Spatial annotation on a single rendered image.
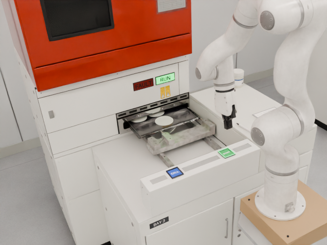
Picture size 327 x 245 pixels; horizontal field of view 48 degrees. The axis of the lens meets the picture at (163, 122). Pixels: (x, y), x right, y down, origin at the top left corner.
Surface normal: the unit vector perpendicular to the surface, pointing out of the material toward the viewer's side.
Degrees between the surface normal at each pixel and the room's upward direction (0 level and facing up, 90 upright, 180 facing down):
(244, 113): 0
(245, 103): 0
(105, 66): 90
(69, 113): 90
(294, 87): 99
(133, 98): 90
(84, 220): 90
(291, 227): 4
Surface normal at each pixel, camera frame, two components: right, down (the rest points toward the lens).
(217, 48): -0.48, -0.18
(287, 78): -0.43, 0.54
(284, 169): -0.11, 0.51
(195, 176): 0.46, 0.44
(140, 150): -0.06, -0.85
